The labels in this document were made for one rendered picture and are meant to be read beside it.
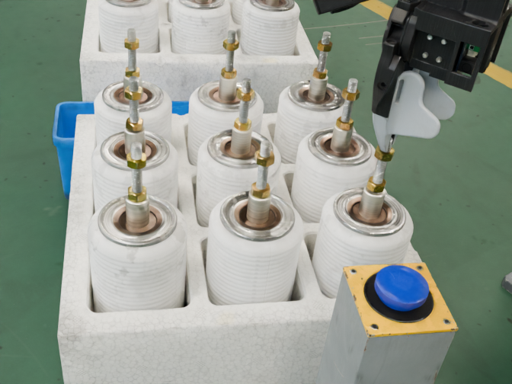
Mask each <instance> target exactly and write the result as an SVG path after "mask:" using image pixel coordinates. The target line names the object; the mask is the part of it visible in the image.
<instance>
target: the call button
mask: <svg viewBox="0 0 512 384"><path fill-rule="evenodd" d="M374 287H375V290H376V293H377V294H378V296H379V298H380V299H381V301H382V302H383V303H384V304H385V305H387V306H388V307H389V308H391V309H394V310H397V311H403V312H406V311H411V310H412V309H416V308H418V307H420V306H422V305H423V304H424V303H425V301H426V299H427V296H428V293H429V285H428V283H427V281H426V279H425V278H424V277H423V276H422V275H421V274H420V273H418V272H417V271H416V270H414V269H412V268H410V267H406V266H402V265H389V266H386V267H384V268H382V269H381V270H380V271H379V272H378V274H377V275H376V280H375V283H374Z"/></svg>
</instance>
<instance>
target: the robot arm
mask: <svg viewBox="0 0 512 384"><path fill-rule="evenodd" d="M366 1H369V0H313V2H314V5H315V9H316V11H317V14H318V15H320V14H324V13H327V12H331V14H334V13H338V12H341V11H346V10H348V9H350V8H353V7H354V6H356V5H358V4H359V3H361V2H366ZM509 1H510V0H398V2H397V3H396V4H395V6H394V7H393V9H392V11H391V14H390V15H389V20H388V23H387V26H386V30H385V33H384V35H383V39H382V53H381V56H380V59H379V64H378V66H377V70H376V75H375V79H374V84H373V101H372V112H373V126H374V130H375V134H376V138H377V141H378V144H379V148H380V150H382V151H384V152H387V151H388V149H389V143H390V140H391V137H392V138H393V142H392V145H393V144H394V142H395V139H396V137H397V135H401V136H412V137H417V138H424V139H432V138H434V137H435V136H436V135H437V134H438V133H439V132H440V121H439V120H447V119H449V118H451V116H452V115H453V114H454V112H455V109H456V105H455V102H454V100H453V99H452V98H451V97H450V96H448V95H447V94H446V93H445V92H444V91H443V90H442V89H441V88H440V86H439V80H442V81H444V83H445V84H448V85H452V86H454V87H456V88H460V89H462V90H465V91H469V92H472V89H473V86H474V84H475V80H476V77H477V75H478V73H479V72H480V73H482V74H483V73H484V72H485V71H486V69H487V68H488V66H489V63H490V62H493V63H494V62H495V60H496V58H497V55H498V52H499V49H500V47H501V43H502V40H503V38H504V35H505V32H506V29H507V26H508V23H509V20H510V17H511V15H512V4H510V3H509ZM499 34H500V35H499ZM463 72H464V73H466V74H469V75H471V76H472V77H470V76H467V75H463V74H462V73H463Z"/></svg>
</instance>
